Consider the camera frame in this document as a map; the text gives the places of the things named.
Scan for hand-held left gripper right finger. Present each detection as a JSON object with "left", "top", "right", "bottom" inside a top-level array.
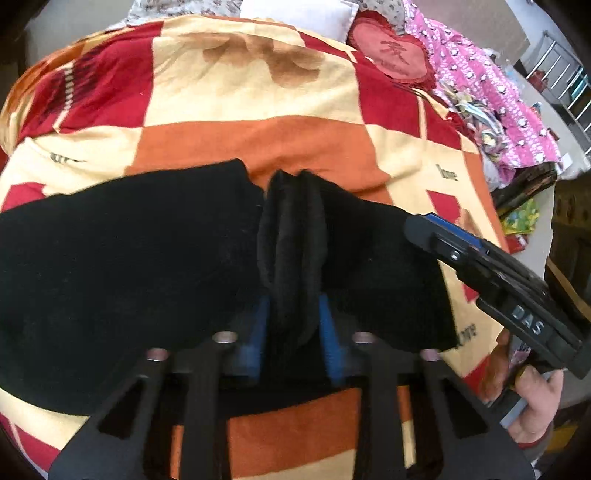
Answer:
[{"left": 318, "top": 294, "right": 536, "bottom": 480}]

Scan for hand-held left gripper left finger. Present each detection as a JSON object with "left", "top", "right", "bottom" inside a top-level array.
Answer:
[{"left": 48, "top": 295, "right": 271, "bottom": 480}]

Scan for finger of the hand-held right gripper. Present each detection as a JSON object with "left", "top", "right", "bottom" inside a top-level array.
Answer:
[
  {"left": 404, "top": 213, "right": 519, "bottom": 302},
  {"left": 424, "top": 212, "right": 549, "bottom": 297}
]

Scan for black pants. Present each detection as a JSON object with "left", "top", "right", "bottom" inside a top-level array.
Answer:
[{"left": 0, "top": 158, "right": 460, "bottom": 416}]

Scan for person's right forearm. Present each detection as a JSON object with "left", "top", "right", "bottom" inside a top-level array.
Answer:
[{"left": 516, "top": 415, "right": 557, "bottom": 469}]

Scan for person's right hand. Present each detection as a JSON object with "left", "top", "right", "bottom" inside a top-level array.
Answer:
[{"left": 480, "top": 330, "right": 566, "bottom": 446}]

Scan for green printed cloth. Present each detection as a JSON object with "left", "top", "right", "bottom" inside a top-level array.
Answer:
[{"left": 499, "top": 198, "right": 541, "bottom": 236}]

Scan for dark patterned folded cloth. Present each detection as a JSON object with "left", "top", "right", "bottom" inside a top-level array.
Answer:
[{"left": 492, "top": 161, "right": 557, "bottom": 210}]

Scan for multicoloured patterned cloth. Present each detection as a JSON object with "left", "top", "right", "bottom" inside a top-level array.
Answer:
[{"left": 436, "top": 78, "right": 511, "bottom": 162}]

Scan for pink printed quilt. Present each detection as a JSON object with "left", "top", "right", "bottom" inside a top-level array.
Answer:
[{"left": 402, "top": 0, "right": 561, "bottom": 169}]

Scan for red heart-shaped cushion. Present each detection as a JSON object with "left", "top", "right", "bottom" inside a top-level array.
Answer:
[{"left": 346, "top": 10, "right": 437, "bottom": 90}]

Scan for metal shelf rack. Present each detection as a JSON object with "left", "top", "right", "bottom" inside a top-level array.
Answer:
[{"left": 524, "top": 30, "right": 591, "bottom": 153}]

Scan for red orange checkered blanket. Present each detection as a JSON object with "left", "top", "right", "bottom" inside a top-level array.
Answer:
[{"left": 0, "top": 14, "right": 509, "bottom": 480}]

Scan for white pillow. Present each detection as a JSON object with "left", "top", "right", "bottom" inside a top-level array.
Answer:
[{"left": 240, "top": 0, "right": 360, "bottom": 42}]

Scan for grey floral pillow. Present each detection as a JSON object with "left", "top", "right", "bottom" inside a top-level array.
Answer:
[{"left": 127, "top": 0, "right": 407, "bottom": 35}]

